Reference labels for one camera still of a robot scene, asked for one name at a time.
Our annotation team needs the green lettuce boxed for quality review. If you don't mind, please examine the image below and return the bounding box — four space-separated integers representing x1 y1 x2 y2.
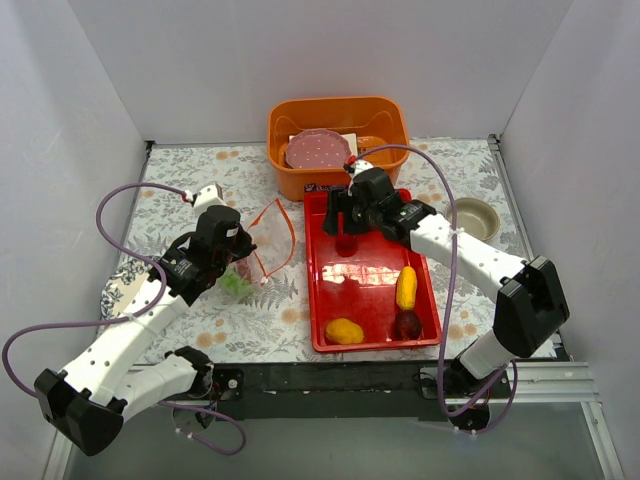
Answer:
216 269 255 300

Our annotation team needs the red pomegranate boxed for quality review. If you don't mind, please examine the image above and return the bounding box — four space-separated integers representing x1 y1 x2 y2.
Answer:
335 234 358 257

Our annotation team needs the purple grape bunch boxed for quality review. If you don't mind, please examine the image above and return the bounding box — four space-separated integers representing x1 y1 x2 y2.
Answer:
234 258 260 283

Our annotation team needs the clear zip top bag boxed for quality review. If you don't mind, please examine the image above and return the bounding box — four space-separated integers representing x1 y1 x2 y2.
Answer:
227 199 296 294

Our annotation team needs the yellow corn cob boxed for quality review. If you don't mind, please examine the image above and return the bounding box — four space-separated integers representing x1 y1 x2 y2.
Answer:
396 266 418 311

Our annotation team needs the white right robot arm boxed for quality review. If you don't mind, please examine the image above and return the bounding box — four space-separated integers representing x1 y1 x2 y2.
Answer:
323 162 570 398

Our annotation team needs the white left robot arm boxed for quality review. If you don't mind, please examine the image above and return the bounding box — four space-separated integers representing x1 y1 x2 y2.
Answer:
34 205 255 456

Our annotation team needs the pink dotted plate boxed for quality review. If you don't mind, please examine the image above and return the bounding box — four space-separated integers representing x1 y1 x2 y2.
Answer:
284 128 352 170

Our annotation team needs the red plastic tray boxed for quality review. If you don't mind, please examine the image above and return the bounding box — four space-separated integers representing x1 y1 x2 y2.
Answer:
303 191 441 354

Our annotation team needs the blue floral plate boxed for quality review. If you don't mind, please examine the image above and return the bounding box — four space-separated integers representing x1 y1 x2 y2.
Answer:
100 259 151 320

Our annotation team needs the orange plastic bin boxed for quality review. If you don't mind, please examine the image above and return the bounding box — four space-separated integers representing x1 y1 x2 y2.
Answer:
267 96 409 201

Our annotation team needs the floral tablecloth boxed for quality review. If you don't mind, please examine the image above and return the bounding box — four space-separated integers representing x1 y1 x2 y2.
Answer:
126 138 527 364

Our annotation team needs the beige ceramic bowl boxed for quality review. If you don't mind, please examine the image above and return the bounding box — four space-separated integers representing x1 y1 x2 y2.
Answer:
455 197 500 242

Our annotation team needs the dark red fruit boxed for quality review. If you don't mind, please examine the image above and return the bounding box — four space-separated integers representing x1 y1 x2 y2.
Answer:
394 310 422 340

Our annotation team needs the yellow lemon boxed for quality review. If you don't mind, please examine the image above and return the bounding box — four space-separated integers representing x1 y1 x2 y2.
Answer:
325 318 364 345

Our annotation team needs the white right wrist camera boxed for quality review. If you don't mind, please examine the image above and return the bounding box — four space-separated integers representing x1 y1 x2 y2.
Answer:
343 156 373 194

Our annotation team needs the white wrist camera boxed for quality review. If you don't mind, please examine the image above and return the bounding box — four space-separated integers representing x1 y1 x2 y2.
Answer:
343 156 373 194
182 183 225 215

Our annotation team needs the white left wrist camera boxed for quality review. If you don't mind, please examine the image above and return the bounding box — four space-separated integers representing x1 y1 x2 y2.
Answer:
182 183 225 215

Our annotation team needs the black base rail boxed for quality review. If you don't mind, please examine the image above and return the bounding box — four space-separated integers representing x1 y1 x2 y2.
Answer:
191 360 446 422

